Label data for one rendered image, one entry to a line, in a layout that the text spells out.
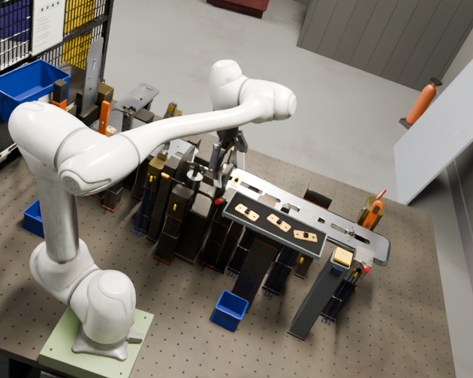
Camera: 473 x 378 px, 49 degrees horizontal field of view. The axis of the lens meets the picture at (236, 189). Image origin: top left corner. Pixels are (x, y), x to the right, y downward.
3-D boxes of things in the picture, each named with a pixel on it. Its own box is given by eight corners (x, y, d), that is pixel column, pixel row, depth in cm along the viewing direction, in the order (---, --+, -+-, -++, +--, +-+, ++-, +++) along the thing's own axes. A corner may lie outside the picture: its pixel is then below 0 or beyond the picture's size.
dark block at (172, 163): (162, 233, 229) (183, 160, 203) (155, 243, 224) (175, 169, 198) (152, 229, 230) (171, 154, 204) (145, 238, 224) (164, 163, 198)
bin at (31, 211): (60, 225, 217) (61, 209, 211) (45, 239, 209) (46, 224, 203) (37, 214, 218) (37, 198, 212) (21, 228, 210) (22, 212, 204)
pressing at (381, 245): (392, 237, 226) (394, 235, 225) (387, 271, 209) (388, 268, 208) (112, 108, 239) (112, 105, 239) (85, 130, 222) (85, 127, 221)
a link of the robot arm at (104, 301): (107, 354, 167) (116, 311, 154) (66, 321, 172) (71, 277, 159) (140, 324, 179) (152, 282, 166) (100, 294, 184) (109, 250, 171)
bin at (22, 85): (69, 101, 227) (71, 75, 219) (17, 129, 203) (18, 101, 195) (39, 85, 230) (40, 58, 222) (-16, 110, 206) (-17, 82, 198)
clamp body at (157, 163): (154, 224, 232) (170, 160, 209) (143, 239, 224) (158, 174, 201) (141, 218, 233) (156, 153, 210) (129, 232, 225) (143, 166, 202)
